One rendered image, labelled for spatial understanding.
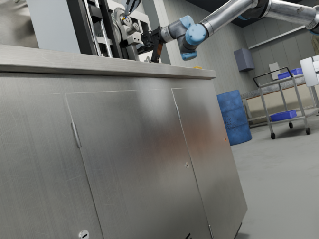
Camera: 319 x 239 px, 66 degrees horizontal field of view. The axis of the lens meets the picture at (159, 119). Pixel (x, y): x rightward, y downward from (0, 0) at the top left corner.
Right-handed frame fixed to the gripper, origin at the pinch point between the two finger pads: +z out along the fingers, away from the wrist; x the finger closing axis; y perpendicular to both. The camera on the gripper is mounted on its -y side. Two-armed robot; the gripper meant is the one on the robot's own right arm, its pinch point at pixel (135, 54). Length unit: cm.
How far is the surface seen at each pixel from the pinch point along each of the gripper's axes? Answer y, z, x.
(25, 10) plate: 30, 30, 37
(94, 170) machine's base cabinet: -46, -29, 73
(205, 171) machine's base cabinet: -64, -29, 16
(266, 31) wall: 172, 4, -853
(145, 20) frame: 51, 30, -77
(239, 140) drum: -103, 44, -308
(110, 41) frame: -3.6, -14.3, 35.8
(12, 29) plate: 19, 30, 45
